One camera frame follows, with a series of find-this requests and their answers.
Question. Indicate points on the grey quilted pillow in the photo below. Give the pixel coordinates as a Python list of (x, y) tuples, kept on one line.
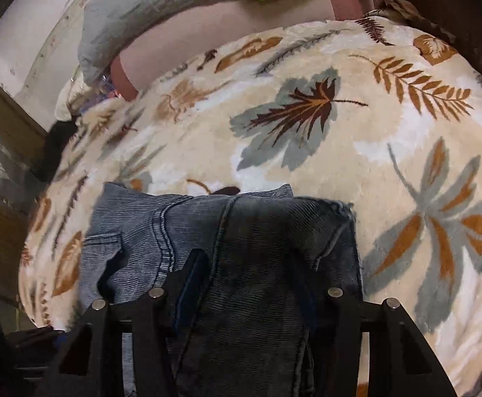
[(141, 8)]

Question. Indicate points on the wooden door with glass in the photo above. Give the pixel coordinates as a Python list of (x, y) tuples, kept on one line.
[(1, 173)]

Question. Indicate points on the purple cloth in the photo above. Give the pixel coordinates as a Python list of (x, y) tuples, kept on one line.
[(106, 87)]

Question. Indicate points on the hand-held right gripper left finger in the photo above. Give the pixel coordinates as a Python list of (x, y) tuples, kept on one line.
[(187, 293)]

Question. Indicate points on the blue denim pants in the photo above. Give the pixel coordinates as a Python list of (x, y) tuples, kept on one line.
[(257, 256)]

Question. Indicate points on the cream crumpled cloth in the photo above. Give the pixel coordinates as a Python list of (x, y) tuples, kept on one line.
[(71, 99)]

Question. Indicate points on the leaf print blanket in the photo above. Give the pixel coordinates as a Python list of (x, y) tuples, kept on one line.
[(348, 132)]

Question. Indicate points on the brown padded headboard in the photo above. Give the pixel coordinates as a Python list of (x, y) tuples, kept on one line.
[(452, 0)]

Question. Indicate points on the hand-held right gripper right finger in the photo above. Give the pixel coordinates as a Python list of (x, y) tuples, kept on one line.
[(342, 318)]

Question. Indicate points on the black cloth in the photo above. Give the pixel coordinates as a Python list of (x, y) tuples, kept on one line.
[(59, 144)]

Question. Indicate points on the pink and brown cushion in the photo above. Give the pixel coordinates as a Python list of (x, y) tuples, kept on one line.
[(224, 20)]

